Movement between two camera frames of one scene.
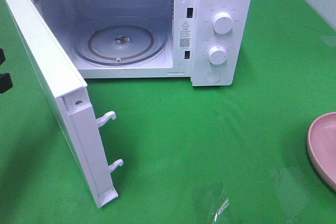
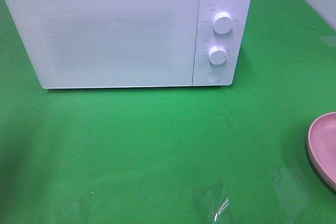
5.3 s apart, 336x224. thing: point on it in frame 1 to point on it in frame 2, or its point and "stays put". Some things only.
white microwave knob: [218, 55] stays put
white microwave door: [69, 92] to [107, 34]
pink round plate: [321, 141] stays put
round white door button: [213, 76] stays put
